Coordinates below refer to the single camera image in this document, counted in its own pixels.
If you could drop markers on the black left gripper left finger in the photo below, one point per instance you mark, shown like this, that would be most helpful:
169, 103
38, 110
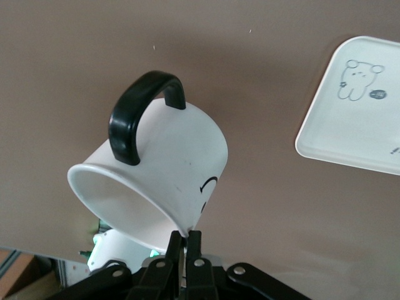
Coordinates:
159, 278

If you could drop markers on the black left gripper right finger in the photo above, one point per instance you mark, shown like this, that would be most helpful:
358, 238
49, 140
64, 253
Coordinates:
200, 278

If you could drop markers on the cream rabbit print tray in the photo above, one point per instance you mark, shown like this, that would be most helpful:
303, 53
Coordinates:
356, 125

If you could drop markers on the brown cardboard box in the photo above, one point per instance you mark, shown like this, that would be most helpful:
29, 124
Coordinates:
22, 275

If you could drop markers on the brown table cover sheet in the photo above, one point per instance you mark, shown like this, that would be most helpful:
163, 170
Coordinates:
78, 62

